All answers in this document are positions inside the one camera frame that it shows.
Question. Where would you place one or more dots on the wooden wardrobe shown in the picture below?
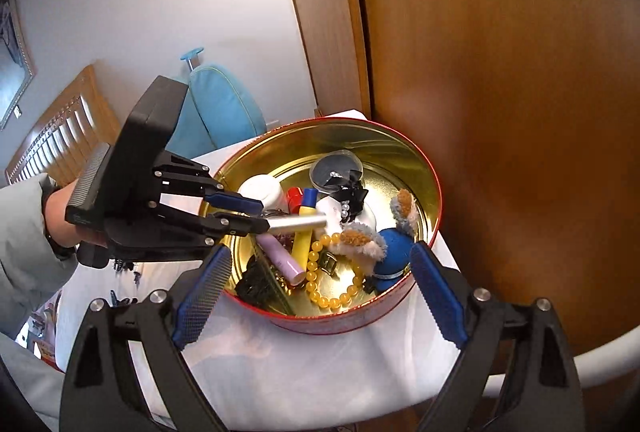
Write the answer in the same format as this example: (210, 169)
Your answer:
(529, 112)

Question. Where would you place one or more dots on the fluffy blue plush toy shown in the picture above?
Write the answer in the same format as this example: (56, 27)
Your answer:
(381, 258)

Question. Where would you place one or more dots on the framed wall picture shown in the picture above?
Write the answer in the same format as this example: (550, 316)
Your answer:
(17, 70)

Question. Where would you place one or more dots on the wooden headboard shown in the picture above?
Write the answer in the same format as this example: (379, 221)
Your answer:
(63, 139)

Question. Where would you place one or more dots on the lilac lipstick tube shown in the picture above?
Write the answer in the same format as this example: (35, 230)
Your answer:
(289, 268)

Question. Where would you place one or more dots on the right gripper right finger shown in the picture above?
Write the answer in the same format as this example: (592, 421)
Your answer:
(540, 390)

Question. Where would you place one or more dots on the light blue cushion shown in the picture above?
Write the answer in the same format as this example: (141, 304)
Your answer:
(218, 110)

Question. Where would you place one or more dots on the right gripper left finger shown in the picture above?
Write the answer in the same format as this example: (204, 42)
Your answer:
(101, 390)

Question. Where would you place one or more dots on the red lipstick tube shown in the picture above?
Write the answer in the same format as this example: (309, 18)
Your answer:
(294, 197)

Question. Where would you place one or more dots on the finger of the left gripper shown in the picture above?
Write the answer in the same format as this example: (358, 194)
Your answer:
(184, 177)
(218, 225)

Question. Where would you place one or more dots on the silver pen tube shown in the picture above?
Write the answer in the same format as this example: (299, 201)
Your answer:
(283, 224)

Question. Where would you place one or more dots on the white round jar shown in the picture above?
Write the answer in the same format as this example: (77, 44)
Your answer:
(266, 189)

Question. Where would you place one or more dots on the grey sleeve forearm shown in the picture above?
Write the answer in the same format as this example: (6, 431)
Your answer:
(33, 266)

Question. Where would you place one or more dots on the yellow blue cream tube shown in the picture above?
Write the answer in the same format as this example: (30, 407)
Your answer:
(302, 238)

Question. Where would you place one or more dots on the black claw hair clip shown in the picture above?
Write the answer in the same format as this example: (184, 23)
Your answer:
(260, 287)

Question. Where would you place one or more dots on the black pearl hair clip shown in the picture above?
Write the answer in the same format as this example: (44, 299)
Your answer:
(349, 192)

